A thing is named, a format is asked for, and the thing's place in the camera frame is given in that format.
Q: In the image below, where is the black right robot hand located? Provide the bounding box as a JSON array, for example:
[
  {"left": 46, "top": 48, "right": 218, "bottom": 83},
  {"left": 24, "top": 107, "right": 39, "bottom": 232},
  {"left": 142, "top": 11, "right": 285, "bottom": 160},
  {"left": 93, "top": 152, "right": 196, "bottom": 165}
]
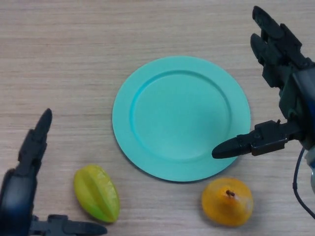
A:
[{"left": 212, "top": 6, "right": 315, "bottom": 160}]

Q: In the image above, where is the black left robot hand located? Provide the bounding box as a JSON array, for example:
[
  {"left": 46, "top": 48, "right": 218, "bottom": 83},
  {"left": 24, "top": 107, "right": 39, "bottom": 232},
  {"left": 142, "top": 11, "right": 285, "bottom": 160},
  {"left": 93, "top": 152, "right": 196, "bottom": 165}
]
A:
[{"left": 0, "top": 108, "right": 108, "bottom": 236}]

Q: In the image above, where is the yellow green starfruit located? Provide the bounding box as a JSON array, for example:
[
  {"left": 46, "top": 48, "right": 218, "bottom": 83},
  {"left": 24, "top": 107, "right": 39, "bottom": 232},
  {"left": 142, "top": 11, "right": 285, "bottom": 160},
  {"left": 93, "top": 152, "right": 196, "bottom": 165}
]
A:
[{"left": 73, "top": 164, "right": 121, "bottom": 224}]

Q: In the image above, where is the green round plate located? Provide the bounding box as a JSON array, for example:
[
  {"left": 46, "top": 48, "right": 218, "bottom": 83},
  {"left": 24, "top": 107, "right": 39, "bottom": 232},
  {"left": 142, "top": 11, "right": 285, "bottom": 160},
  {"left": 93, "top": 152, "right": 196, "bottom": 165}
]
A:
[{"left": 112, "top": 56, "right": 251, "bottom": 183}]

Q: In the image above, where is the orange pear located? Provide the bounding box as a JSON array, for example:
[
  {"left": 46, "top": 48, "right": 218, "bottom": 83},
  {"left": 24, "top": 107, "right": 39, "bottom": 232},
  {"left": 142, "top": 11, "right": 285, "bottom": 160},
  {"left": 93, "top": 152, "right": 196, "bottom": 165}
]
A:
[{"left": 201, "top": 177, "right": 254, "bottom": 227}]

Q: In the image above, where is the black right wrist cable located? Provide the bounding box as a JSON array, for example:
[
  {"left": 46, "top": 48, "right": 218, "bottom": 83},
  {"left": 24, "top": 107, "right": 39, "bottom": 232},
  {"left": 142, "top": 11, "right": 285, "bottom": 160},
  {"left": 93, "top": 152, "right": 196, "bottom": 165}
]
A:
[{"left": 292, "top": 145, "right": 315, "bottom": 222}]

